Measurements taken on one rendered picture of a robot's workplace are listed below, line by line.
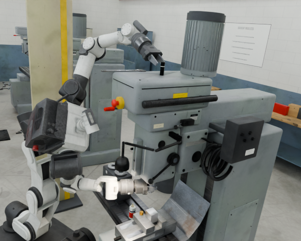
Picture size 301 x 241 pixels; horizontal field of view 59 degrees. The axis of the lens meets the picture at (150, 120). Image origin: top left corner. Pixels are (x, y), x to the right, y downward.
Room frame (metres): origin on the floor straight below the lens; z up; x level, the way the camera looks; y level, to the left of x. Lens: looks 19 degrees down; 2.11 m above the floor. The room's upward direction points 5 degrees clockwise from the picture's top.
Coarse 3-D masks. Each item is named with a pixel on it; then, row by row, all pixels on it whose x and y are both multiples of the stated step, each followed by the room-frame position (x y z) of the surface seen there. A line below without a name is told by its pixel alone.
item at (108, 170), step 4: (108, 164) 1.76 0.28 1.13; (112, 164) 1.77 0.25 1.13; (104, 168) 1.74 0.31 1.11; (108, 168) 1.72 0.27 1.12; (112, 168) 1.71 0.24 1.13; (104, 172) 1.74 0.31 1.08; (108, 172) 1.69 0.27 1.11; (112, 172) 1.68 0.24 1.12; (116, 172) 1.66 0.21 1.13; (120, 172) 1.69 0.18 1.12; (124, 172) 1.67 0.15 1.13; (128, 172) 1.70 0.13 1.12; (116, 176) 1.63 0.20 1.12; (120, 176) 1.63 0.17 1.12; (124, 176) 1.64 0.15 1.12; (128, 176) 1.64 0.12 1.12; (104, 184) 1.74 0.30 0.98; (104, 188) 1.73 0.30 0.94; (120, 196) 1.61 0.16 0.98; (124, 196) 1.63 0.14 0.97; (128, 196) 1.65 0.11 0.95; (116, 200) 1.59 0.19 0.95; (120, 200) 1.61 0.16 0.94
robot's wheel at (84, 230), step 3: (81, 228) 1.70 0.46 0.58; (84, 228) 1.69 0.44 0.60; (84, 231) 1.65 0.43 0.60; (87, 231) 1.66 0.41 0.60; (90, 231) 1.67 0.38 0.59; (87, 234) 1.64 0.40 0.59; (90, 234) 1.64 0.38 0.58; (87, 237) 1.62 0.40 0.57; (90, 237) 1.63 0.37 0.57; (93, 237) 1.64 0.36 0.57; (90, 240) 1.61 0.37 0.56; (93, 240) 1.62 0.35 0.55
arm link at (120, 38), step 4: (116, 32) 1.55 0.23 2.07; (120, 32) 1.57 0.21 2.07; (116, 36) 1.53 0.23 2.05; (120, 36) 1.56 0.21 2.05; (124, 36) 1.58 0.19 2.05; (116, 40) 1.54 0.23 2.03; (120, 40) 1.55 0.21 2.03; (124, 40) 1.57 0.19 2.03; (128, 40) 1.57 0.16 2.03; (124, 44) 1.58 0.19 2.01; (128, 44) 1.58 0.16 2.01
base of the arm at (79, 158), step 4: (76, 152) 1.26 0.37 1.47; (52, 156) 1.21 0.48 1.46; (56, 156) 1.21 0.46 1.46; (60, 156) 1.22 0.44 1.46; (64, 156) 1.22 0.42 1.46; (68, 156) 1.23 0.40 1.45; (72, 156) 1.24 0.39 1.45; (76, 156) 1.25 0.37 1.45; (80, 156) 1.24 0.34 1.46; (52, 160) 1.18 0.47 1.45; (80, 160) 1.21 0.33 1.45; (52, 164) 1.15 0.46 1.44; (80, 164) 1.19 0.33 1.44; (52, 168) 1.14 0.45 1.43; (80, 168) 1.18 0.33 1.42; (52, 172) 1.13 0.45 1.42; (80, 172) 1.18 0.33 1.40; (52, 176) 1.14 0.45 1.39
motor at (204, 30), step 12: (192, 12) 1.45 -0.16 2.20; (204, 12) 1.42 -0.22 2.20; (216, 12) 1.43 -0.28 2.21; (192, 24) 1.45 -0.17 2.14; (204, 24) 1.42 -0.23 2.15; (216, 24) 1.43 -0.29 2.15; (192, 36) 1.44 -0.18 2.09; (204, 36) 1.41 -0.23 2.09; (216, 36) 1.43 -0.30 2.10; (192, 48) 1.44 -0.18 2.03; (204, 48) 1.42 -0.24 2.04; (216, 48) 1.44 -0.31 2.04; (192, 60) 1.43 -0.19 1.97; (204, 60) 1.41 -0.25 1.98; (216, 60) 1.45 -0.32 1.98; (192, 72) 1.42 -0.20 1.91; (204, 72) 1.41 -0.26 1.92; (216, 72) 1.48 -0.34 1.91
